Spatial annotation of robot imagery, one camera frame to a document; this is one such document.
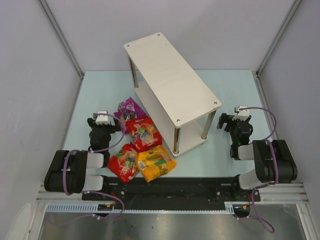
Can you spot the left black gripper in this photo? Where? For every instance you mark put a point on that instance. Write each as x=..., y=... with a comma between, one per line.
x=103, y=126

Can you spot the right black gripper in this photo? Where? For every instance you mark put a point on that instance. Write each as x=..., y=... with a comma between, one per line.
x=232, y=121

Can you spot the red candy bag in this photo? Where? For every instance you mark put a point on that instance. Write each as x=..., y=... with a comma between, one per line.
x=144, y=133
x=123, y=163

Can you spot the orange mango candy bag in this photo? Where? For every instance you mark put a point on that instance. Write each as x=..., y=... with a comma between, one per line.
x=154, y=163

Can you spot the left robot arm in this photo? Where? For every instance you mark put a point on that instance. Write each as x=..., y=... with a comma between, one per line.
x=67, y=172

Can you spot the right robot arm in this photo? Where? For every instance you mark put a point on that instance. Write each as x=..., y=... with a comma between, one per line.
x=273, y=161

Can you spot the purple candy bag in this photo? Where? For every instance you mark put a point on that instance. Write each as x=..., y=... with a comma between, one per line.
x=128, y=110

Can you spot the white two-tier shelf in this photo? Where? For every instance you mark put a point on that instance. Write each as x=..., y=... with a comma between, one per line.
x=179, y=102

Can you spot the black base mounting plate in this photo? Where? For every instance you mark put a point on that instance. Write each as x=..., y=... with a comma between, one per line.
x=218, y=189

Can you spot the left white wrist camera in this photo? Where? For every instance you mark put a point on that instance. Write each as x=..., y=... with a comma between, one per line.
x=101, y=118

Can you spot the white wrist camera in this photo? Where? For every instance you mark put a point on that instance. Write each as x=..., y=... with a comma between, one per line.
x=101, y=118
x=242, y=113

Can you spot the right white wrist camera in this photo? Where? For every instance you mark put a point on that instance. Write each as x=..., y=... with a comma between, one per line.
x=242, y=113

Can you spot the aluminium rail with cable duct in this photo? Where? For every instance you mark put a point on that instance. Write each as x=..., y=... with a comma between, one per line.
x=280, y=194

